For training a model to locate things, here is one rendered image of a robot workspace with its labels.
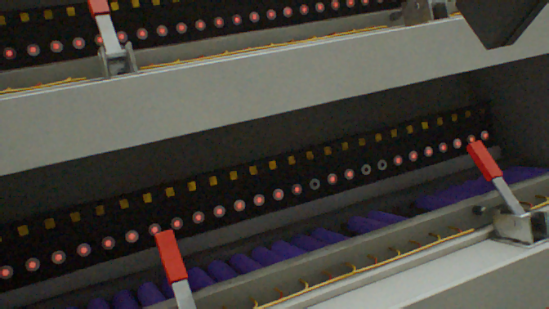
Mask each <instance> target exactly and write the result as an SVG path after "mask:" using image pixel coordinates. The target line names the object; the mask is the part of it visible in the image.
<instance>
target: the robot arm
mask: <svg viewBox="0 0 549 309"><path fill-rule="evenodd" d="M548 3H549V0H456V2H455V7H456V8H457V10H458V11H459V13H461V14H462V16H463V17H464V19H465V20H466V22H467V23H468V25H469V26H470V28H471V29H472V31H473V32H474V34H475V35H477V37H478V38H479V40H480V42H481V43H482V44H483V46H484V48H485V49H486V50H491V49H496V48H499V47H507V46H511V45H514V44H515V42H516V40H517V39H518V38H519V36H520V35H521V34H522V33H523V32H524V31H525V30H526V29H527V28H528V27H529V25H530V24H531V23H532V22H533V20H534V19H535V18H536V17H537V15H538V14H539V13H541V12H542V9H543V8H544V7H545V6H546V5H547V4H548Z"/></svg>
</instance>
